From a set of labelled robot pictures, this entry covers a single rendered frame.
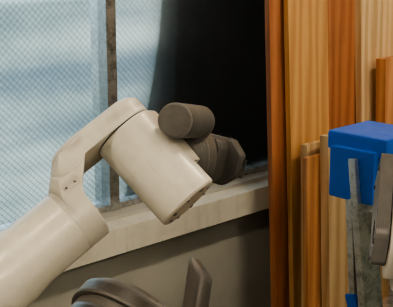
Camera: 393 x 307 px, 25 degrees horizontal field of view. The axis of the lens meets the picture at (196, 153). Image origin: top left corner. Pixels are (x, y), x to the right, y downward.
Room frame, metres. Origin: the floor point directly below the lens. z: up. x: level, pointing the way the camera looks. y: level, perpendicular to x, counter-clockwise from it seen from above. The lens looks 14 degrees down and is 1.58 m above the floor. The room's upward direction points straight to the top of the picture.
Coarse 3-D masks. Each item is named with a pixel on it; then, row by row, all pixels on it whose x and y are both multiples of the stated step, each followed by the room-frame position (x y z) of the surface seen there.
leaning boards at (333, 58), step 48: (288, 0) 2.52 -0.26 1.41; (336, 0) 2.72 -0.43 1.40; (384, 0) 2.91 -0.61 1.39; (288, 48) 2.51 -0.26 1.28; (336, 48) 2.72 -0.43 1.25; (384, 48) 2.90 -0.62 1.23; (288, 96) 2.51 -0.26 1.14; (336, 96) 2.71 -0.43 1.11; (384, 96) 2.73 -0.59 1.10; (288, 144) 2.51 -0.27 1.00; (288, 192) 2.50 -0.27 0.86; (288, 240) 2.50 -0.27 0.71; (336, 240) 2.43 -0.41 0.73; (288, 288) 2.52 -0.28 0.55; (336, 288) 2.42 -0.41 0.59; (384, 288) 2.54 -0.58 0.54
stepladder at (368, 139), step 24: (336, 144) 1.95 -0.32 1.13; (360, 144) 1.91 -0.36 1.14; (384, 144) 1.86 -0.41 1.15; (336, 168) 1.93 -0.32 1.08; (360, 168) 1.89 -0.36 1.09; (336, 192) 1.93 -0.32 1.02; (360, 192) 1.88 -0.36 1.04; (360, 216) 1.87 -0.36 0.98; (360, 240) 1.87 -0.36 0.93; (360, 264) 1.86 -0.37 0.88; (360, 288) 1.86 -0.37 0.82
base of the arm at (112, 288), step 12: (84, 288) 0.52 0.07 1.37; (96, 288) 0.51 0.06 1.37; (108, 288) 0.50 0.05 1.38; (120, 288) 0.50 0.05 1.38; (132, 288) 0.50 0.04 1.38; (72, 300) 0.53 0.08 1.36; (84, 300) 0.51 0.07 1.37; (96, 300) 0.50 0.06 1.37; (108, 300) 0.50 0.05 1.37; (120, 300) 0.49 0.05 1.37; (132, 300) 0.49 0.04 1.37; (144, 300) 0.49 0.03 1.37; (156, 300) 0.50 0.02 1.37
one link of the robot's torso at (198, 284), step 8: (192, 264) 0.41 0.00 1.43; (200, 264) 0.41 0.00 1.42; (192, 272) 0.41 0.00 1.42; (200, 272) 0.41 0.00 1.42; (208, 272) 0.42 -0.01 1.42; (192, 280) 0.41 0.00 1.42; (200, 280) 0.40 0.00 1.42; (208, 280) 0.41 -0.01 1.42; (192, 288) 0.40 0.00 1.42; (200, 288) 0.40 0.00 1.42; (208, 288) 0.41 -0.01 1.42; (184, 296) 0.40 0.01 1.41; (192, 296) 0.40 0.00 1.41; (200, 296) 0.40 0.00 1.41; (208, 296) 0.40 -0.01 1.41; (184, 304) 0.40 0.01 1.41; (192, 304) 0.40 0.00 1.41; (200, 304) 0.40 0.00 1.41; (208, 304) 0.40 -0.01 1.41
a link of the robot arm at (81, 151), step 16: (112, 112) 0.84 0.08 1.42; (128, 112) 0.84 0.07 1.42; (96, 128) 0.83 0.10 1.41; (112, 128) 0.83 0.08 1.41; (64, 144) 0.82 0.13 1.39; (80, 144) 0.82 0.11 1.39; (96, 144) 0.82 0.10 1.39; (64, 160) 0.81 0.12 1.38; (80, 160) 0.81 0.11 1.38; (96, 160) 0.87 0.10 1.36; (64, 176) 0.80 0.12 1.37; (80, 176) 0.80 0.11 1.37; (64, 192) 0.79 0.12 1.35; (80, 192) 0.79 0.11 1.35; (64, 208) 0.78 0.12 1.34; (80, 208) 0.78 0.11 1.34; (96, 208) 0.79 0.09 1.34; (80, 224) 0.78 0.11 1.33; (96, 224) 0.79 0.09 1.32; (96, 240) 0.79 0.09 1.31
